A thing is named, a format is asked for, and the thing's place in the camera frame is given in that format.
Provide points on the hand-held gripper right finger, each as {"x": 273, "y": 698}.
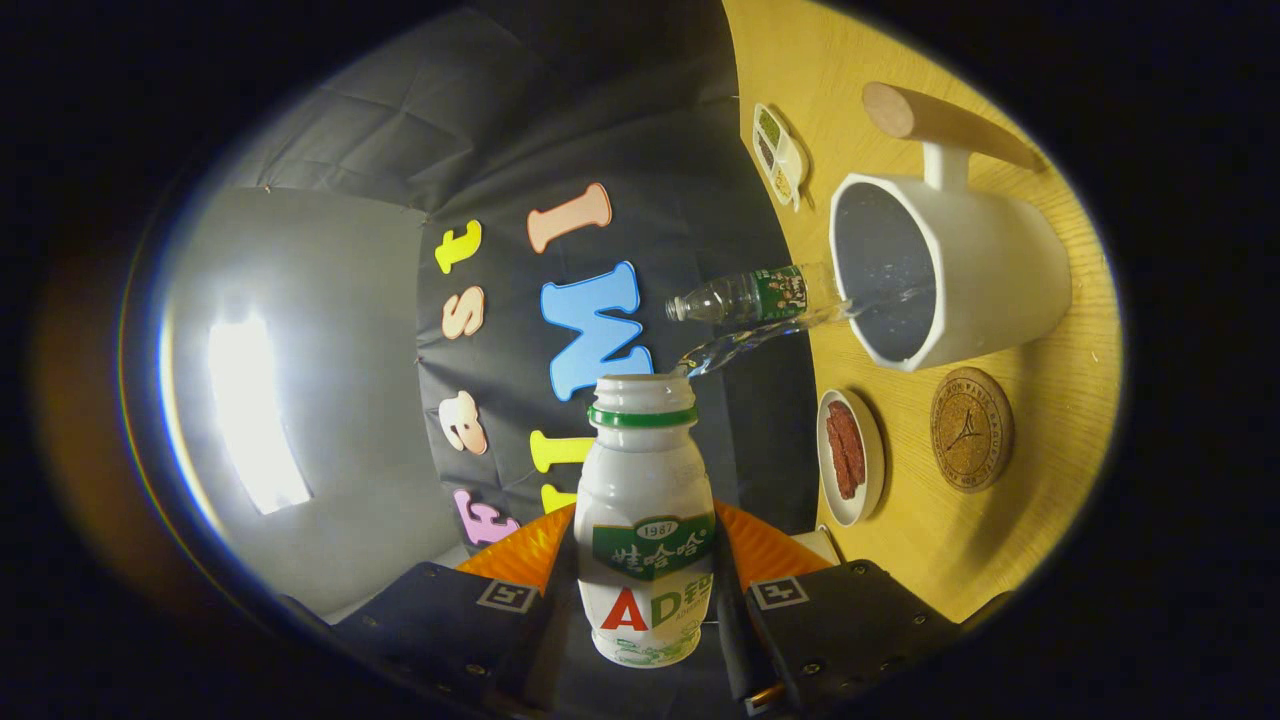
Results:
{"x": 740, "y": 640}

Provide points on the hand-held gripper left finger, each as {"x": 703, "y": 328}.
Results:
{"x": 555, "y": 630}

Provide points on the white juice bottle green label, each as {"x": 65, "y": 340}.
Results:
{"x": 645, "y": 470}

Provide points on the round cork coaster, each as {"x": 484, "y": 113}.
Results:
{"x": 970, "y": 430}

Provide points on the clear plastic water bottle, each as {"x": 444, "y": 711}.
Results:
{"x": 740, "y": 297}

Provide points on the red meat slices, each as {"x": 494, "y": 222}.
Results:
{"x": 846, "y": 450}

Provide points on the white round plate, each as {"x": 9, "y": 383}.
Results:
{"x": 873, "y": 460}

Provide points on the wooden table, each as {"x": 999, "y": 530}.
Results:
{"x": 960, "y": 560}

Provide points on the white divided dish with beans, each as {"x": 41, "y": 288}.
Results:
{"x": 790, "y": 160}

